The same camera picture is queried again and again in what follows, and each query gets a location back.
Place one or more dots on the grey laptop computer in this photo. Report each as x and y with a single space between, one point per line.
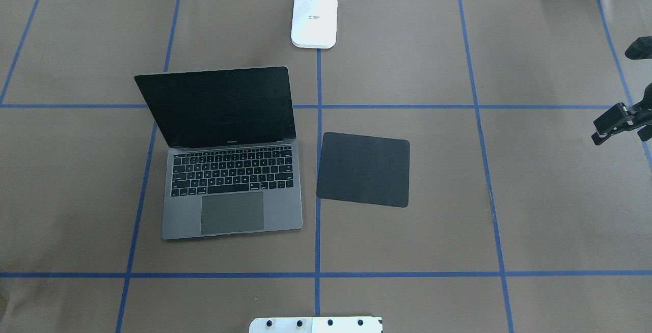
233 162

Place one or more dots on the black mouse pad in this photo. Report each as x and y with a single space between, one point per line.
364 169

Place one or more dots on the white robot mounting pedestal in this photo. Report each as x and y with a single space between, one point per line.
317 324

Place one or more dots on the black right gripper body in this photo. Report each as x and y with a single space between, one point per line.
618 118

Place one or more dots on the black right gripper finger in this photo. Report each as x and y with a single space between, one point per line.
617 119

